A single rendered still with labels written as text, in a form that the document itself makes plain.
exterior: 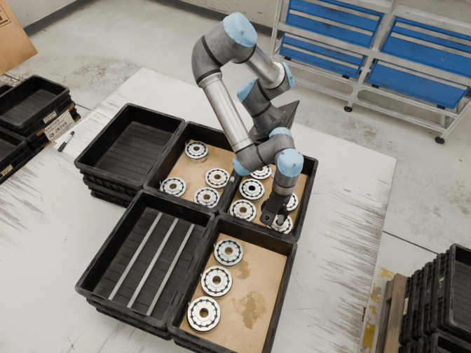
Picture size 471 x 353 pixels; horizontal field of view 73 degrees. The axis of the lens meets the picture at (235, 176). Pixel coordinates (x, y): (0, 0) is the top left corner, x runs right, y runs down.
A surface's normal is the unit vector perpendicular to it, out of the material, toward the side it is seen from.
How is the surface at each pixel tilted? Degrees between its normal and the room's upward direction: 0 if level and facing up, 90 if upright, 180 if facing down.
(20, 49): 73
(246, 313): 0
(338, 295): 0
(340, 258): 0
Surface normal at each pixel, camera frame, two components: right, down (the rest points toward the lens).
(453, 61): -0.43, 0.70
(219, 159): 0.07, -0.61
